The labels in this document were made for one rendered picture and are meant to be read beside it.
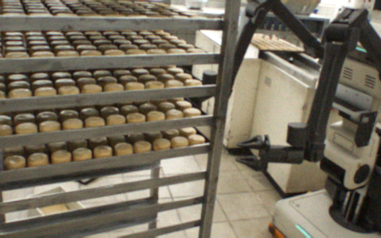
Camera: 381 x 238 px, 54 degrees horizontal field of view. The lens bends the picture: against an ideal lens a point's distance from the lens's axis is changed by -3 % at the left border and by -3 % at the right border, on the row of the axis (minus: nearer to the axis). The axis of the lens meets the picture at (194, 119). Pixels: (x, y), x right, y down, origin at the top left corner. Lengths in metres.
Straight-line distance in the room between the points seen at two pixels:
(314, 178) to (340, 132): 0.92
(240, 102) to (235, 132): 0.26
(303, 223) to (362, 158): 0.50
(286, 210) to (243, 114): 1.12
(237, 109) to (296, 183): 0.77
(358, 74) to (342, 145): 0.35
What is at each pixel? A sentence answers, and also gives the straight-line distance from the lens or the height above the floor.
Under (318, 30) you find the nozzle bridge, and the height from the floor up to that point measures 1.08.
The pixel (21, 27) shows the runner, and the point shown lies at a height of 1.31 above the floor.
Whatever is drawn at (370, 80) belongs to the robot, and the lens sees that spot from 1.74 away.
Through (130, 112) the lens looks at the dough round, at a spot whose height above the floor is 1.06.
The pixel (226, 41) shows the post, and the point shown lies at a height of 1.28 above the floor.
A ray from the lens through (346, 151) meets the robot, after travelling 1.88.
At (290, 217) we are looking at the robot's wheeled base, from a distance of 2.16.
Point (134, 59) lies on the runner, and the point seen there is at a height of 1.23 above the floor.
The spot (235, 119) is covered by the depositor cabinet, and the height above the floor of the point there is 0.33.
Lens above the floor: 1.46
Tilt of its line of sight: 22 degrees down
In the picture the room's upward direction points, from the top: 6 degrees clockwise
